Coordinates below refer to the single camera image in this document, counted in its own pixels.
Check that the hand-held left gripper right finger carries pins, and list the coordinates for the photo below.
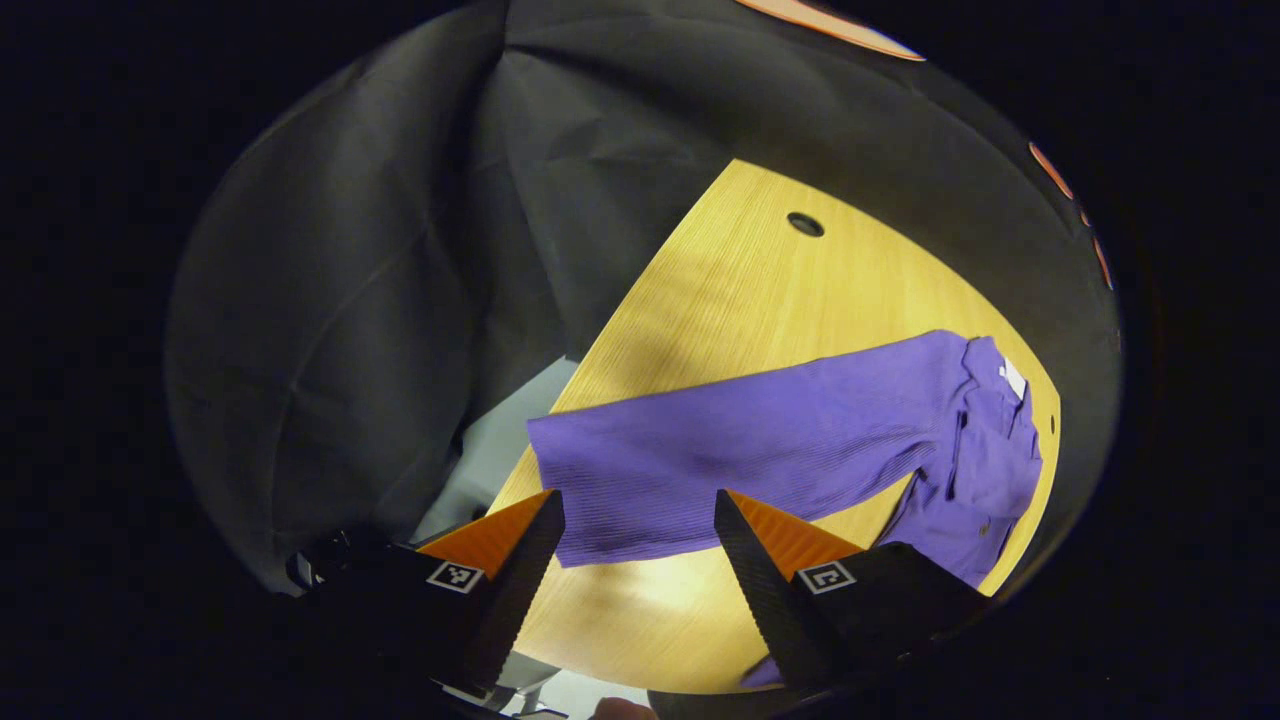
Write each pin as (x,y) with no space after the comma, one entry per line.
(765,600)

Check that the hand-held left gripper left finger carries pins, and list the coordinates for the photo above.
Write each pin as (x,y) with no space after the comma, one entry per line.
(520,600)

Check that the purple knit cardigan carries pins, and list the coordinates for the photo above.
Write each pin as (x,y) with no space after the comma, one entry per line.
(750,450)

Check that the black side cloth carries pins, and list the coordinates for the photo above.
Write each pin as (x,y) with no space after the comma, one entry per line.
(330,300)

